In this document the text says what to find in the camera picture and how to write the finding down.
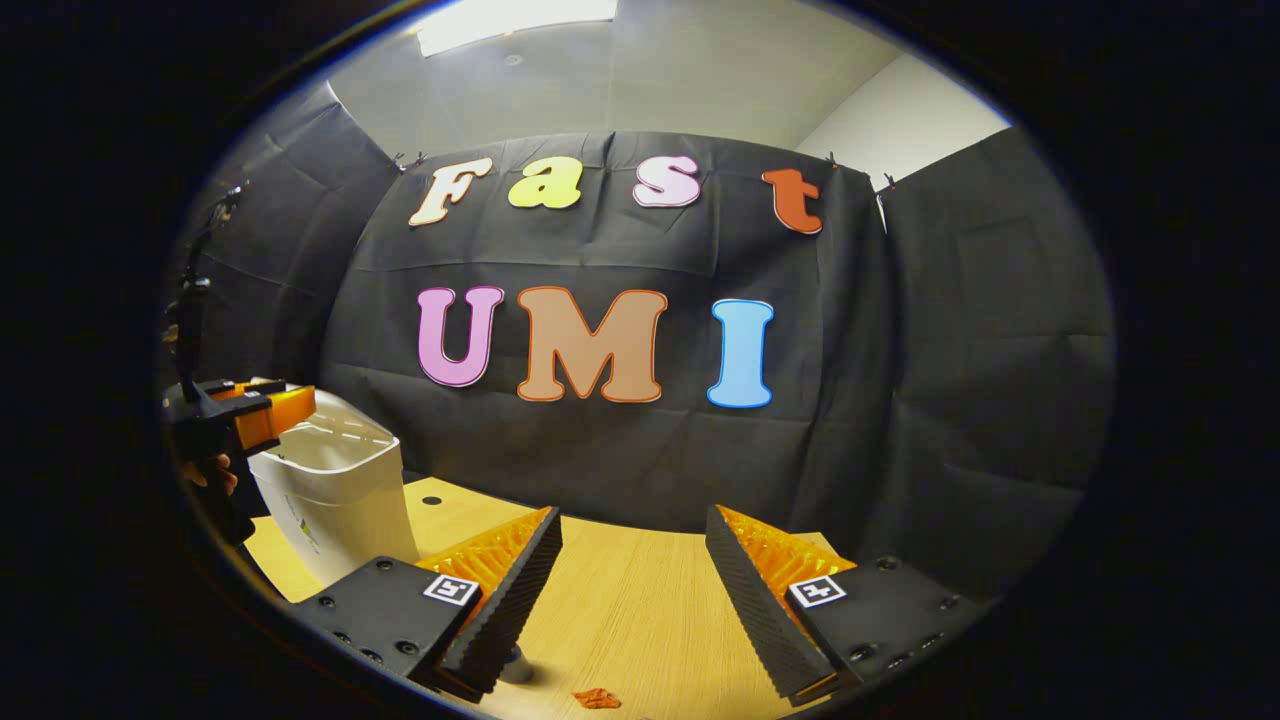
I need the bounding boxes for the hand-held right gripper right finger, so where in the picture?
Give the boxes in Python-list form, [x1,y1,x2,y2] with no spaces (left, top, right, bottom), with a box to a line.
[704,504,1003,708]

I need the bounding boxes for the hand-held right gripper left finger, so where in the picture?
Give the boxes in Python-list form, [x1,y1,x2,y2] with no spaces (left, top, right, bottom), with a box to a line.
[295,505,564,701]

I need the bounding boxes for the white desktop garbage bin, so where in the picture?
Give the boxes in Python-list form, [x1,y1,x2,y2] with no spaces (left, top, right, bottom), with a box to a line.
[250,440,421,588]

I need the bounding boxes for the wooden desktop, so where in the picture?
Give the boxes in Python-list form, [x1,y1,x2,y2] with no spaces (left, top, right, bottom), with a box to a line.
[245,477,851,720]

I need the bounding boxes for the black backdrop cloth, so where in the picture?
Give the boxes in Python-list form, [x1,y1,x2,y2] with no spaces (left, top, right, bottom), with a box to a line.
[165,85,1119,601]

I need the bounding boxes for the ceiling light panel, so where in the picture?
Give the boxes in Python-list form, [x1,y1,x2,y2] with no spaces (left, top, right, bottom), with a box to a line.
[415,0,619,58]

